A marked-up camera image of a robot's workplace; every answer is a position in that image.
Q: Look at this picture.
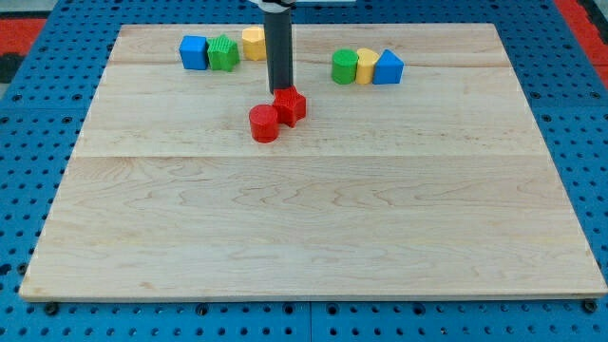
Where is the red star block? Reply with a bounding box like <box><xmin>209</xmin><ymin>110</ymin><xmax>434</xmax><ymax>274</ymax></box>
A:
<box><xmin>273</xmin><ymin>86</ymin><xmax>307</xmax><ymax>127</ymax></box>

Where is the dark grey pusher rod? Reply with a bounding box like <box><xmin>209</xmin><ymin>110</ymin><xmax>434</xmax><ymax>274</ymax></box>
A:
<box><xmin>264</xmin><ymin>9</ymin><xmax>294</xmax><ymax>93</ymax></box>

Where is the yellow half-round block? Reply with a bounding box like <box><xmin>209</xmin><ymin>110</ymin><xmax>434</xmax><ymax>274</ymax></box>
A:
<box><xmin>355</xmin><ymin>47</ymin><xmax>380</xmax><ymax>85</ymax></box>

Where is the red cylinder block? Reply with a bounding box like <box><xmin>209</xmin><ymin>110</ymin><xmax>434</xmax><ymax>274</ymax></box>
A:
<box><xmin>249</xmin><ymin>104</ymin><xmax>279</xmax><ymax>143</ymax></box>

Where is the blue triangle block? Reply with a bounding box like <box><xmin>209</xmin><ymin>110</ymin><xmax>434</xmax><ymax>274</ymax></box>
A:
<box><xmin>372</xmin><ymin>49</ymin><xmax>405</xmax><ymax>85</ymax></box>

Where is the blue cube block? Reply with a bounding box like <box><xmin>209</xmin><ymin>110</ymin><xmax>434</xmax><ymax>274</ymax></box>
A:
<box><xmin>179</xmin><ymin>35</ymin><xmax>208</xmax><ymax>70</ymax></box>

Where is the green star block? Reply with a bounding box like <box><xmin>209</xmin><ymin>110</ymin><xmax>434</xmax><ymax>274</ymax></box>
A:
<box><xmin>207</xmin><ymin>34</ymin><xmax>240</xmax><ymax>72</ymax></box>

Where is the green cylinder block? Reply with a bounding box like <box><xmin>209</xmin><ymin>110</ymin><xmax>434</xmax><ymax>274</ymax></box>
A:
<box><xmin>332</xmin><ymin>48</ymin><xmax>358</xmax><ymax>85</ymax></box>

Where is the yellow hexagon block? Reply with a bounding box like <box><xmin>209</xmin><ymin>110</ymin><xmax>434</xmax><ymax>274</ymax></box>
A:
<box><xmin>241</xmin><ymin>27</ymin><xmax>267</xmax><ymax>61</ymax></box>

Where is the wooden board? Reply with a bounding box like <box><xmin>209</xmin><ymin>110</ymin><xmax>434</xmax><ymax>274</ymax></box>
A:
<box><xmin>19</xmin><ymin>24</ymin><xmax>607</xmax><ymax>303</ymax></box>

